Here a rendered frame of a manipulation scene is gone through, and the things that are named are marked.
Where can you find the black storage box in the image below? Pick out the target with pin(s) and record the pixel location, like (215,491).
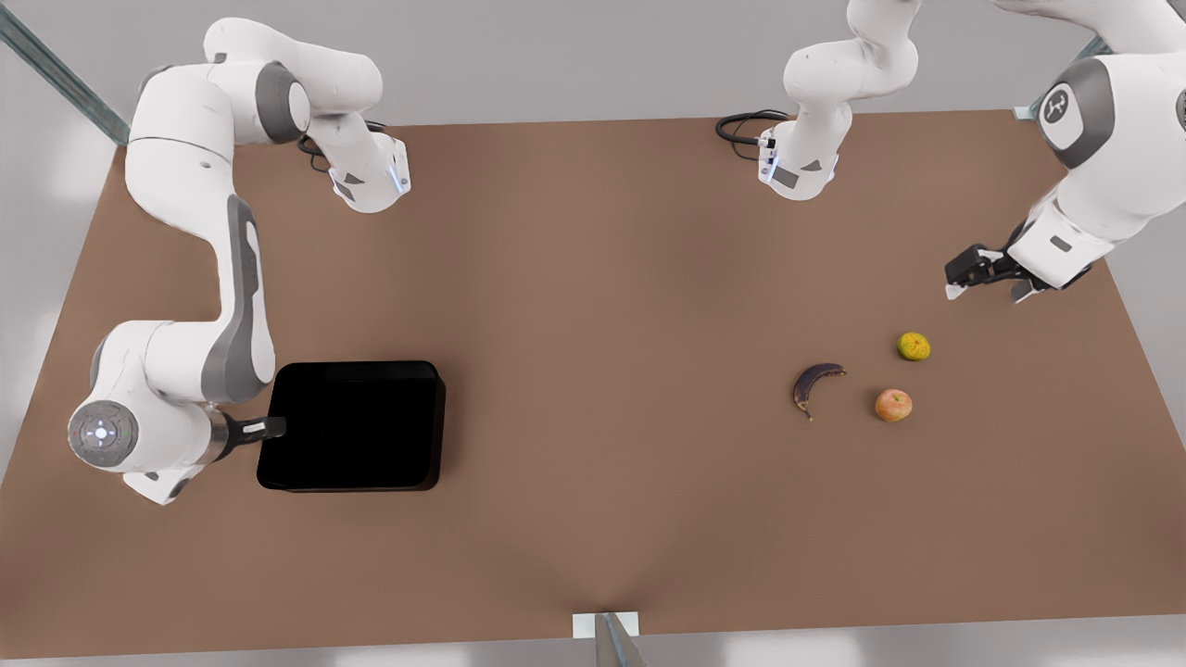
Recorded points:
(352,426)

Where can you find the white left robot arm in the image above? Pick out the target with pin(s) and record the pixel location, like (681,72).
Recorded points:
(1112,167)

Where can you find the dark overripe banana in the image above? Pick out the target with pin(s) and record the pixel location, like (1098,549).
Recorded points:
(805,381)

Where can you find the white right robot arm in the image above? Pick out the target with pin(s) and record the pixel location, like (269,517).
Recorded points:
(181,157)

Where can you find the yellow green orange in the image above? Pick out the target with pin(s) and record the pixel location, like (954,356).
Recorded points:
(914,346)

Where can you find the red yellow apple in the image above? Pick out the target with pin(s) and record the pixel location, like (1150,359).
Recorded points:
(893,406)

